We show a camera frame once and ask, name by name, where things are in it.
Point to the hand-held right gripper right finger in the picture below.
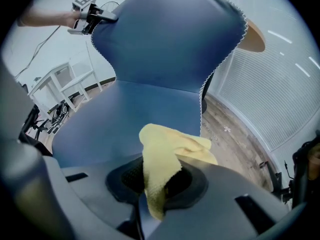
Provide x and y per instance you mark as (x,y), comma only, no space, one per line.
(220,209)

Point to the person's left forearm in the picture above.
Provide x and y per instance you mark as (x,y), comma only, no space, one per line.
(45,17)

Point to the yellow wiping cloth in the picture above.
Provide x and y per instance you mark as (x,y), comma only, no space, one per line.
(162,149)

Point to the white wooden chair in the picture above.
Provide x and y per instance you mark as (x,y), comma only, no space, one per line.
(78,80)

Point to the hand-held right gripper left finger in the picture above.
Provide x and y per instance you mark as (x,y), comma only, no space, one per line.
(100,204)

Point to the small white flower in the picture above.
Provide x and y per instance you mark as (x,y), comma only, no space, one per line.
(227,129)

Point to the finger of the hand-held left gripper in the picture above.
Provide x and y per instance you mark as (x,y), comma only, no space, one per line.
(107,16)

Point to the white wooden desk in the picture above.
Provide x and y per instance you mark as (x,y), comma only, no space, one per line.
(50,74)

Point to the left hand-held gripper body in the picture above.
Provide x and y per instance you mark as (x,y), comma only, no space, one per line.
(87,14)

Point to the blue chair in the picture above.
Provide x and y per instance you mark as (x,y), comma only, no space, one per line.
(162,59)

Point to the white window blinds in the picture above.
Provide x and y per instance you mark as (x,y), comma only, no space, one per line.
(270,91)

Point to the black office chair with bag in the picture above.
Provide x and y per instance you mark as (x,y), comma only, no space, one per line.
(300,174)

